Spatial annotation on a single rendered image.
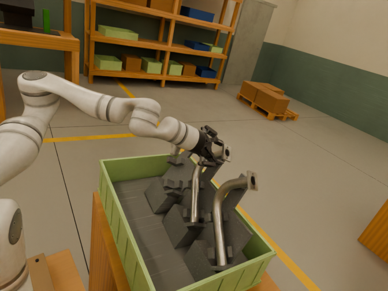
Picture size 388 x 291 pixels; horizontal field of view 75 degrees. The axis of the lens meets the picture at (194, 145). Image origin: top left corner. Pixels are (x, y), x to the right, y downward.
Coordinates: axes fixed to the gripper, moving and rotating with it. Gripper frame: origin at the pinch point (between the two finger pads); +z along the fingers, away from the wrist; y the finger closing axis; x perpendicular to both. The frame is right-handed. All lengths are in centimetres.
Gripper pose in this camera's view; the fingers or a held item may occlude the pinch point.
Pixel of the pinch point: (220, 152)
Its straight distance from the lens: 88.0
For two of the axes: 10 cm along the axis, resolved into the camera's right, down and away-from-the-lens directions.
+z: 7.1, 3.2, 6.3
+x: -7.0, 2.1, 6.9
